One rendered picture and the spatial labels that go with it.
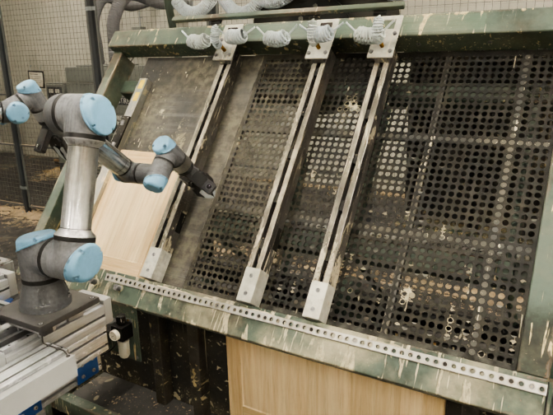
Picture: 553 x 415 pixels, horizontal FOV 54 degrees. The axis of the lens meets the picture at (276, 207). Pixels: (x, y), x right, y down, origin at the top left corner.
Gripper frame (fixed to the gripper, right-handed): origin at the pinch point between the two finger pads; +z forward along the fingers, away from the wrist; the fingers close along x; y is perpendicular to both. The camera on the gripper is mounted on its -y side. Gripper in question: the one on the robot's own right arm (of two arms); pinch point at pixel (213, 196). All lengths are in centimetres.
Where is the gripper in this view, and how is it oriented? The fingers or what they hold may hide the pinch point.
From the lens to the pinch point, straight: 217.3
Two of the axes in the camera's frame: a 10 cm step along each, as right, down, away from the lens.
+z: 4.0, 4.9, 7.7
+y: -6.8, -4.0, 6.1
